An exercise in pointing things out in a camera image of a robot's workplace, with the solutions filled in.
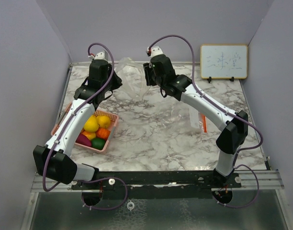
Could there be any clear zip top bag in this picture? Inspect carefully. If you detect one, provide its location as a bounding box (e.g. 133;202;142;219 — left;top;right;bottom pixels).
115;57;150;101

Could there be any yellow toy lemon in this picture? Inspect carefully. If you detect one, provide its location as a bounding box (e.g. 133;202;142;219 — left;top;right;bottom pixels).
83;115;99;133

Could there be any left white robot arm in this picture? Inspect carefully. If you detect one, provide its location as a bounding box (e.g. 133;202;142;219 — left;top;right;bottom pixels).
33;59;122;189

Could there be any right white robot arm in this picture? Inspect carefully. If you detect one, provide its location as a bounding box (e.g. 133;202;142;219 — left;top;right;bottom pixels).
143;54;248;187

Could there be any yellow orange toy pepper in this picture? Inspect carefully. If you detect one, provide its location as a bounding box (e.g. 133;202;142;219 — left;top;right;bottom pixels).
81;131;96;140

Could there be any purple toy sweet potato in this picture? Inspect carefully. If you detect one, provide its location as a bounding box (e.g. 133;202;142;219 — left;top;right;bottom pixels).
76;133;92;147

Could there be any green toy lime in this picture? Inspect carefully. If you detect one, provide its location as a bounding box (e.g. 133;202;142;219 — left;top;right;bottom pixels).
90;138;106;150

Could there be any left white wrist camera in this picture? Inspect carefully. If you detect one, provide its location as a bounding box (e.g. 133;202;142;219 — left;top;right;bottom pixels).
88;51;107;60

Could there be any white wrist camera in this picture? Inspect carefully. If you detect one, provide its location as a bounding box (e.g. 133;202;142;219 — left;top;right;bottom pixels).
88;51;107;60
146;46;163;58

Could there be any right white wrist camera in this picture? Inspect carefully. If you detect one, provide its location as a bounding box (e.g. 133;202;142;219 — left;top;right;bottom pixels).
146;46;163;58

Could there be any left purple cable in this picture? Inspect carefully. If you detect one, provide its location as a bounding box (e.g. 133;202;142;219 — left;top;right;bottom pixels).
42;43;114;192

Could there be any purple cable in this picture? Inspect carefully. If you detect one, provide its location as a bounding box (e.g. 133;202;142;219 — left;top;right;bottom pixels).
146;35;264;208
42;43;114;192

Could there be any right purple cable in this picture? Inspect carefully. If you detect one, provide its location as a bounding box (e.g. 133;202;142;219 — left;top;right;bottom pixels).
146;35;264;208

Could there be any small whiteboard wooden frame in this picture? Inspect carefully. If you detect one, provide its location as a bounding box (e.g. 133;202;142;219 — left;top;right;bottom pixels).
200;44;248;81

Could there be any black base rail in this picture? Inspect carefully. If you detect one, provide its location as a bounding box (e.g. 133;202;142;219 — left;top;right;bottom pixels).
71;171;241;200

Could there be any aluminium frame rail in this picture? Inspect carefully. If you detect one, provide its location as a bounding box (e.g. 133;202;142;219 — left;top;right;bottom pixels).
236;170;284;190

